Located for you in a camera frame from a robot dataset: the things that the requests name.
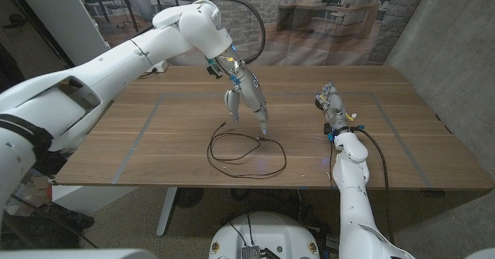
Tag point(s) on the white robot torso base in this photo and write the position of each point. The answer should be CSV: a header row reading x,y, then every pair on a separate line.
x,y
265,232

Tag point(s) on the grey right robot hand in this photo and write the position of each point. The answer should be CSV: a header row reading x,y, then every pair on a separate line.
x,y
334,106

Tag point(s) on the white power strip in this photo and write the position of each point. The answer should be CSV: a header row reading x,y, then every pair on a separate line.
x,y
161,66

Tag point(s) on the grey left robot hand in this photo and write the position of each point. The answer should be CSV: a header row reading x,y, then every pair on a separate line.
x,y
251,93

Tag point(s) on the white cabinet panel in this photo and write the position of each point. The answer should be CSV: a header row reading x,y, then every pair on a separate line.
x,y
58,19

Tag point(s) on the printed office backdrop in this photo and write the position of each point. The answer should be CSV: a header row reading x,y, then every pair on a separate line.
x,y
309,19

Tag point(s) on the black round fan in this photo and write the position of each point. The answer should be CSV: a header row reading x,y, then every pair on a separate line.
x,y
189,197

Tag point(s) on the yellow button on black base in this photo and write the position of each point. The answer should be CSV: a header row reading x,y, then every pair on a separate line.
x,y
318,105

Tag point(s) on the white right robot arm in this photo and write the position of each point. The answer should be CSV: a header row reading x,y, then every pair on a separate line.
x,y
354,205

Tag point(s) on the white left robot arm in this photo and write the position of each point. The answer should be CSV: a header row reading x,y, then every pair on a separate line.
x,y
116,69

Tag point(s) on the clear plastic storage bin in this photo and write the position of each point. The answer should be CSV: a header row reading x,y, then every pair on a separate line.
x,y
23,191

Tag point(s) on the white table leg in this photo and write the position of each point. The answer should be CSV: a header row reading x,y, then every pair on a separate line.
x,y
166,212

